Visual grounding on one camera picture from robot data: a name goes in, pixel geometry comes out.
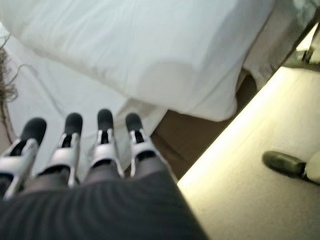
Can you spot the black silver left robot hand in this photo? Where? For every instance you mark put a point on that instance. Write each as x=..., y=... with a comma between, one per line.
x=100, y=205

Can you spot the white duvet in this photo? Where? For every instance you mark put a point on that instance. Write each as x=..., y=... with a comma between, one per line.
x=137, y=45

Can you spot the grey fringed woven cushion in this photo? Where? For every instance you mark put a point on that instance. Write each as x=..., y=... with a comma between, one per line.
x=6, y=75

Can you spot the silver left robot leg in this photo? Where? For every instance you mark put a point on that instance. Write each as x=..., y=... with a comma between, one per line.
x=282, y=163

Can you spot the brown upholstered bed frame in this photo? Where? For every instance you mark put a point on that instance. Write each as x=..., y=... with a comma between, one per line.
x=195, y=135

